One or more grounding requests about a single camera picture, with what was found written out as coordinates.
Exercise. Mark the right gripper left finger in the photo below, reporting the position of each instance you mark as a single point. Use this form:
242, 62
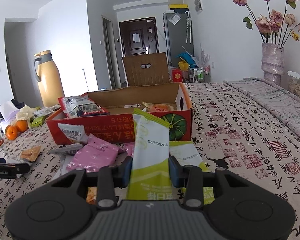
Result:
66, 206

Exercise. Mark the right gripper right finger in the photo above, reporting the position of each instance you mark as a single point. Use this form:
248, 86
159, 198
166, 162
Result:
241, 209

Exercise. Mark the green white snack bar pack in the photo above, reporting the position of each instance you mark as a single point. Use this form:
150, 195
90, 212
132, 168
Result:
150, 179

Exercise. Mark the red grey snack bag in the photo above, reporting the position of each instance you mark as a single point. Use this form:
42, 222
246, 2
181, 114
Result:
79, 106

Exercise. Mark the long orange snack pack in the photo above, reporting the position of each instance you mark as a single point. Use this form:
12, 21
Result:
155, 107

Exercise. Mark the white pumpkin oat crisp pack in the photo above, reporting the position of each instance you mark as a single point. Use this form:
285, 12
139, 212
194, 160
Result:
31, 154

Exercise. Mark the orange mandarin front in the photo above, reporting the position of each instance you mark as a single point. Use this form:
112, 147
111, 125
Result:
11, 132

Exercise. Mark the orange mandarin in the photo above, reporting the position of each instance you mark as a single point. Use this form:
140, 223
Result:
21, 125
11, 132

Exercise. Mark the orange mandarin back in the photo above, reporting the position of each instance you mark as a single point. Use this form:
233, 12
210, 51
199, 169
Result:
21, 125

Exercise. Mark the small green snack pack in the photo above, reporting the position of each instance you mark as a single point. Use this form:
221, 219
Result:
38, 121

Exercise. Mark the white cloth flower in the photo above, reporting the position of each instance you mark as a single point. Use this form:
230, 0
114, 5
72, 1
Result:
25, 114

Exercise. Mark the pink snack pack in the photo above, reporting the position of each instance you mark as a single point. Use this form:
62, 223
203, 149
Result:
127, 148
96, 154

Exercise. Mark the white oat crisp pack leaning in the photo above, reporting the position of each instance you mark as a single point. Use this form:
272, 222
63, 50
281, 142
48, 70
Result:
75, 133

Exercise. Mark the yellow thermos jug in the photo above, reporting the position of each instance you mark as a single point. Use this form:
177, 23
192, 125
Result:
48, 78

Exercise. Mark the red cardboard snack box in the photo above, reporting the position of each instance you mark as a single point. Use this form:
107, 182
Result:
117, 126

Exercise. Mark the red gift box on floor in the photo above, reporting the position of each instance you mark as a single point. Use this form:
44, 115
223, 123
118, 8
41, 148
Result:
177, 75

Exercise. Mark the pink textured flower vase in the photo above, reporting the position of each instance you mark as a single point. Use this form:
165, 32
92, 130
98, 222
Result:
272, 63

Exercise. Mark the wooden chair back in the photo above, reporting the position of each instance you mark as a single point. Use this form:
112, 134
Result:
148, 69

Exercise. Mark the dried pink roses bouquet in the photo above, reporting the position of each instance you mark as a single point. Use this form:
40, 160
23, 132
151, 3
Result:
276, 27

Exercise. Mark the dark brown entrance door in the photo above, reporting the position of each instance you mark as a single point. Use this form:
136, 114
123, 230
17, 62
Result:
139, 37

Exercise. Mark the grey refrigerator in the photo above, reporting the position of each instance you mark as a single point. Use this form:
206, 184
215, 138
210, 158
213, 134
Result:
175, 28

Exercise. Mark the wire rack with bottles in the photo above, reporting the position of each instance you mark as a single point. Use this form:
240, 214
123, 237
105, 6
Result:
199, 74

